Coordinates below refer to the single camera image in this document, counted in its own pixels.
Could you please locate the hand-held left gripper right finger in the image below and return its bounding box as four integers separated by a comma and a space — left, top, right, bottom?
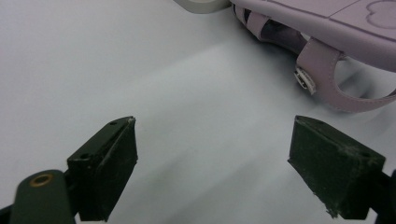
287, 115, 387, 220

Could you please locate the pink strapped sandal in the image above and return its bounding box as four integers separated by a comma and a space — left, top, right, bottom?
230, 0, 396, 114

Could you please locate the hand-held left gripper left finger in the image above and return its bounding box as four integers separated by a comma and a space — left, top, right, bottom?
66, 116, 139, 223

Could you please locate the grey tape roll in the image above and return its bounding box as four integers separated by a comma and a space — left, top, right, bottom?
173, 0, 233, 15

